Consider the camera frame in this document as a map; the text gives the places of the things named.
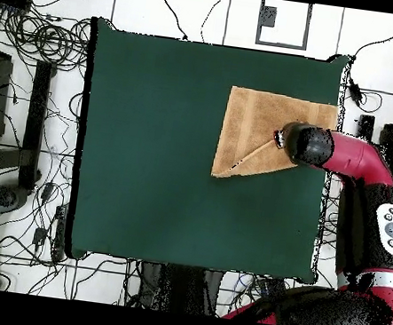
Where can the tan terry towel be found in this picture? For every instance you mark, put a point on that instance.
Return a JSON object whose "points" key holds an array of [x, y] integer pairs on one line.
{"points": [[251, 130]]}

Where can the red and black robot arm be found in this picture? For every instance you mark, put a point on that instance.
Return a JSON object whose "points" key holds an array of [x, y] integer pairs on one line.
{"points": [[354, 158]]}

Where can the dark green table cloth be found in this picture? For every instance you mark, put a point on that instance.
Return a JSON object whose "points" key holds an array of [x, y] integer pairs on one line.
{"points": [[177, 203]]}

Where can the grey floor socket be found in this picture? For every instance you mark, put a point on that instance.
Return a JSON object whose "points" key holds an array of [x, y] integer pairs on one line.
{"points": [[268, 16]]}

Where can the black stand base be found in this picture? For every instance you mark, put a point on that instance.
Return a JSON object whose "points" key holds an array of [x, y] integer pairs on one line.
{"points": [[366, 125], [35, 123]]}

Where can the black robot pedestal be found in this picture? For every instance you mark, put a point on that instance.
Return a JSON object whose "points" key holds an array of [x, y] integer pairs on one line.
{"points": [[179, 289]]}

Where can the grey floor hatch frame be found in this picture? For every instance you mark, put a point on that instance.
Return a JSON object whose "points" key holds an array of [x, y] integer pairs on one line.
{"points": [[257, 34]]}

